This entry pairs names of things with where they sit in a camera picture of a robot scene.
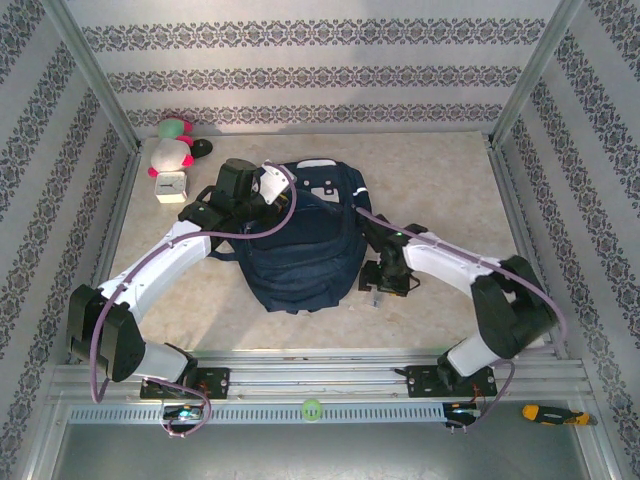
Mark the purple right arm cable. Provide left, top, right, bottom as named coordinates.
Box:
left=355, top=207, right=569, bottom=435

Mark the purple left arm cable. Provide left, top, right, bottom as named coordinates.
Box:
left=91, top=160, right=300, bottom=440

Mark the white square clock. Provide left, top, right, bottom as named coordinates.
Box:
left=153, top=170, right=190, bottom=204

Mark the navy blue backpack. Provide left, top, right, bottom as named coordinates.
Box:
left=197, top=158, right=374, bottom=315

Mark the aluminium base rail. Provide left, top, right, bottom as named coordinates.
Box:
left=47, top=349, right=589, bottom=401

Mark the slotted grey cable duct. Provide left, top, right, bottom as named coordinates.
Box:
left=67, top=403, right=446, bottom=425

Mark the white pink green plush toy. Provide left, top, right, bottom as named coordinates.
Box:
left=147, top=117, right=197, bottom=180

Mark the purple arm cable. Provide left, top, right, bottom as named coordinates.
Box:
left=91, top=160, right=300, bottom=440
left=355, top=207, right=569, bottom=435

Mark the aluminium frame post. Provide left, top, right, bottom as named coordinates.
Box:
left=42, top=0, right=144, bottom=156
left=487, top=0, right=586, bottom=149

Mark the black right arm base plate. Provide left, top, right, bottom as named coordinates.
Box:
left=403, top=364, right=499, bottom=399

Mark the aluminium table edge rail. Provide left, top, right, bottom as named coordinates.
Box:
left=67, top=149, right=144, bottom=364
left=487, top=144, right=569, bottom=359

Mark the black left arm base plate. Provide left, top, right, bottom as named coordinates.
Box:
left=139, top=367, right=231, bottom=400

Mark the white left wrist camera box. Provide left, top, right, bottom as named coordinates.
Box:
left=254, top=162, right=296, bottom=206

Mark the yellow black screwdriver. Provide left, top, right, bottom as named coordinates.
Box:
left=522, top=404, right=599, bottom=427

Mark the clear pen pouch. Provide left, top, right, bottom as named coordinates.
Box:
left=349, top=292, right=389, bottom=309

